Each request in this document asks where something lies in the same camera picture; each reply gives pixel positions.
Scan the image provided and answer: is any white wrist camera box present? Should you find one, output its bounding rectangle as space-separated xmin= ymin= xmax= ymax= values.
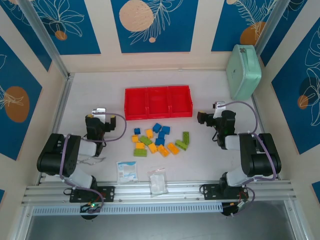
xmin=91 ymin=107 xmax=108 ymax=119
xmin=211 ymin=100 xmax=226 ymax=119

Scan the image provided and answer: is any thin grey wire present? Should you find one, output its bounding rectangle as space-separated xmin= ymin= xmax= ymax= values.
xmin=77 ymin=156 xmax=107 ymax=166

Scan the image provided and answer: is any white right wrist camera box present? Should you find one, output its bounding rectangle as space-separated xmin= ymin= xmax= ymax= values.
xmin=211 ymin=100 xmax=226 ymax=119

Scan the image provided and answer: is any aluminium mounting rail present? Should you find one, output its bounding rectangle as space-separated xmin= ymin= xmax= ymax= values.
xmin=21 ymin=179 xmax=300 ymax=206

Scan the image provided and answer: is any clear zip bag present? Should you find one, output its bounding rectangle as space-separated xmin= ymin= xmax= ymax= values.
xmin=146 ymin=168 xmax=169 ymax=198

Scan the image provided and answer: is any red plastic bin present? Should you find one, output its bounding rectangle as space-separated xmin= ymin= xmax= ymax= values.
xmin=167 ymin=85 xmax=194 ymax=118
xmin=124 ymin=87 xmax=149 ymax=121
xmin=145 ymin=86 xmax=172 ymax=119

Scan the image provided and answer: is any mint green case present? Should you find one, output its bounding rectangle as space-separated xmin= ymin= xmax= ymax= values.
xmin=226 ymin=44 xmax=263 ymax=101

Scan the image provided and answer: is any small circuit board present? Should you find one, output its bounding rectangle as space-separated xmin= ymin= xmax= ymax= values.
xmin=79 ymin=202 xmax=103 ymax=215

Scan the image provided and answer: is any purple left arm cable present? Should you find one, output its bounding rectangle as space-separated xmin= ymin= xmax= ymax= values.
xmin=59 ymin=112 xmax=127 ymax=213

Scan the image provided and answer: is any aluminium frame post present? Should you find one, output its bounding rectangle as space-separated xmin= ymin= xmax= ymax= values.
xmin=254 ymin=0 xmax=288 ymax=55
xmin=18 ymin=0 xmax=72 ymax=81

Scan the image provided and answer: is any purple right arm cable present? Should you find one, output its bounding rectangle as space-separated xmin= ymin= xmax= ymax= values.
xmin=219 ymin=100 xmax=278 ymax=218

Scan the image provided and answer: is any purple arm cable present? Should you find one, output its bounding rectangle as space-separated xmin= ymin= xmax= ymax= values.
xmin=59 ymin=112 xmax=127 ymax=213
xmin=219 ymin=100 xmax=278 ymax=218

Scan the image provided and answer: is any blue white plastic packet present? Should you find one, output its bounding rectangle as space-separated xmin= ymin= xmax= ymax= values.
xmin=116 ymin=161 xmax=139 ymax=185

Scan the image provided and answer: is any thin black cable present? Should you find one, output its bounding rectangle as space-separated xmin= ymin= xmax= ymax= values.
xmin=211 ymin=124 xmax=220 ymax=143

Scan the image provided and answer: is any white slotted cable duct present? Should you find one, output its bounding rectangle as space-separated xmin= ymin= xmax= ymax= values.
xmin=31 ymin=202 xmax=223 ymax=216

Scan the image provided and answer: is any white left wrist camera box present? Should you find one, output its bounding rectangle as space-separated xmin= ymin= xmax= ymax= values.
xmin=91 ymin=107 xmax=108 ymax=119

